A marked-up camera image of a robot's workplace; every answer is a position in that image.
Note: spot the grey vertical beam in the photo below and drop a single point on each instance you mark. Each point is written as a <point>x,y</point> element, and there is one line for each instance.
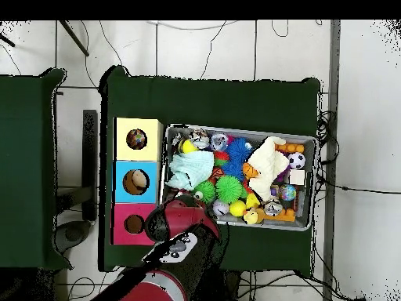
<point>335,63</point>

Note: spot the small black white soccer ball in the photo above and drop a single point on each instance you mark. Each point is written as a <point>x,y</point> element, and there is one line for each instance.
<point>297,160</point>

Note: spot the blue spiky rubber ball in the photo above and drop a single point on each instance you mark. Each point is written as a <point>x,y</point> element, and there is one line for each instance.
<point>233,168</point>

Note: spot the thin black rod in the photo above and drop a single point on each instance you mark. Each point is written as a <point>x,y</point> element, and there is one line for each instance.
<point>72,37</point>

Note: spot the black upright panel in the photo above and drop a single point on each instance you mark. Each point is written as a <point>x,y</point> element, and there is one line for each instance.
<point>91,163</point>

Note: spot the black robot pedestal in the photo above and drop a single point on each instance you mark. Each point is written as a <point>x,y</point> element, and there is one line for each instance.
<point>238,288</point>

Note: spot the grey round base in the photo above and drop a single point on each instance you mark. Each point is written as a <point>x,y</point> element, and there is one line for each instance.
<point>72,237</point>

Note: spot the colourful patterned knotted toy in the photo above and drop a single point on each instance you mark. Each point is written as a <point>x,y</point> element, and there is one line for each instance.
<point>136,139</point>

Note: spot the blue furry monster toy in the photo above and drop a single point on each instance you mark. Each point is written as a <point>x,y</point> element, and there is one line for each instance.
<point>239,149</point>

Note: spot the orange tiger striped ball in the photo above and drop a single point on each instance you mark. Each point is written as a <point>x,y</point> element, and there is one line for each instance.
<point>217,176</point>

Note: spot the cream muslin cloth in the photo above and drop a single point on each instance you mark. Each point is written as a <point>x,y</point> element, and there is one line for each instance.
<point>269,163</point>

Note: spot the green furry monster toy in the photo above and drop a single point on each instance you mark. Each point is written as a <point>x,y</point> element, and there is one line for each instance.
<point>205,191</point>

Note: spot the green spiky rubber ball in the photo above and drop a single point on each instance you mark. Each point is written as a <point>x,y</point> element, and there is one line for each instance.
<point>229,189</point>

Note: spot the wooden box with three holes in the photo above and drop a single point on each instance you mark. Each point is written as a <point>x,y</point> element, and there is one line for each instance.
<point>150,157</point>

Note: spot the clear mesh bin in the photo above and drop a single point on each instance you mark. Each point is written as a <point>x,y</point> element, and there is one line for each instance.
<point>282,222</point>

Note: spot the small orange basketball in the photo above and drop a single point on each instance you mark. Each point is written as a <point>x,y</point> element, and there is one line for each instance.
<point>249,170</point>

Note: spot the mint green muslin cloth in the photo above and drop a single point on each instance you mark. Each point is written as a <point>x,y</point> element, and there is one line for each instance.
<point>191,169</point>

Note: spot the dark green table cloth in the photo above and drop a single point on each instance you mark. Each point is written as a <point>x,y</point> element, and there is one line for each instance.
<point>207,100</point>
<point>25,188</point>

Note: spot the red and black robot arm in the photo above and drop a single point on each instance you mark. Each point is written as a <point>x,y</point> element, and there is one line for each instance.
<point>182,219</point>

